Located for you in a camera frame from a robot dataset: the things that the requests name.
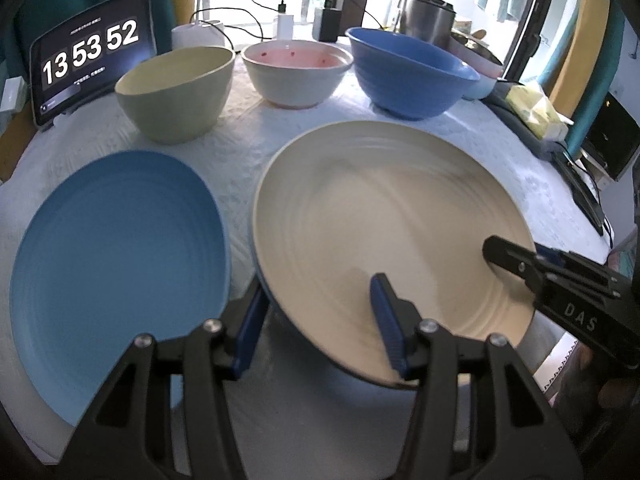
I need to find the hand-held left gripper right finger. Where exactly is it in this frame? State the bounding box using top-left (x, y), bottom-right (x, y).
top-left (369, 272), bottom-right (586, 480)

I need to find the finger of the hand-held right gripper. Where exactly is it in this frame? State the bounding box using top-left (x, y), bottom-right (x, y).
top-left (482, 235), bottom-right (562, 303)

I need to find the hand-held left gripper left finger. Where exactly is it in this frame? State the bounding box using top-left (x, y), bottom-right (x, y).
top-left (52, 280), bottom-right (273, 480)

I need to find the cream plate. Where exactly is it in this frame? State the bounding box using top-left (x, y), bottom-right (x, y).
top-left (251, 121), bottom-right (538, 391)

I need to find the blue plate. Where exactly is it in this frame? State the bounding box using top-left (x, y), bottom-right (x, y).
top-left (9, 150), bottom-right (233, 428)

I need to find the large blue bowl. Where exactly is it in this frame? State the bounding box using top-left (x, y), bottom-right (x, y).
top-left (345, 26), bottom-right (481, 121)

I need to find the yellow-green bowl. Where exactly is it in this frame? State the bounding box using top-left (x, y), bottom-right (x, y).
top-left (114, 46), bottom-right (236, 146)

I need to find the patterned floor rug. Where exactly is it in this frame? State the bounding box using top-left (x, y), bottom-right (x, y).
top-left (541, 332), bottom-right (583, 407)

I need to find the yellow tissue pack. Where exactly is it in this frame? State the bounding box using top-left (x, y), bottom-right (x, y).
top-left (505, 82), bottom-right (571, 141)

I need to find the black framed screen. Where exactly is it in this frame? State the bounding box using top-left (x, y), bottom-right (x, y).
top-left (581, 91), bottom-right (640, 182)

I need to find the light blue bowl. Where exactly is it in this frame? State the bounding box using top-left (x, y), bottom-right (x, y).
top-left (462, 77), bottom-right (499, 101)

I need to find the white textured tablecloth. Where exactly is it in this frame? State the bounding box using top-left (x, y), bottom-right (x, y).
top-left (0, 34), bottom-right (613, 466)

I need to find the stainless steel tumbler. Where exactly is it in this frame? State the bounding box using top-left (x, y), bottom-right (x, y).
top-left (397, 0), bottom-right (457, 51)

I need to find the white bowl with pink inside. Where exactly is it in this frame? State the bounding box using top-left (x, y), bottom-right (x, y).
top-left (241, 40), bottom-right (355, 110)

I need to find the tablet stand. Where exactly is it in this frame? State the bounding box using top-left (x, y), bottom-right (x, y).
top-left (38, 100), bottom-right (85, 134)

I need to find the black charger plug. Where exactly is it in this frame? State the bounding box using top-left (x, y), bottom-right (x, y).
top-left (314, 0), bottom-right (344, 43)

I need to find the white humidifier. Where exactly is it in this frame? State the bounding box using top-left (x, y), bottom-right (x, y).
top-left (171, 20), bottom-right (226, 51)

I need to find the white charger plug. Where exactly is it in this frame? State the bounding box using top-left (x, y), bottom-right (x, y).
top-left (274, 4), bottom-right (294, 41)

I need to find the black tablet with clock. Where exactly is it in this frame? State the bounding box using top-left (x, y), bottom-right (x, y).
top-left (29, 0), bottom-right (157, 127)

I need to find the small white box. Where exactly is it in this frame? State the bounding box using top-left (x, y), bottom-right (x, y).
top-left (0, 76), bottom-right (27, 113)

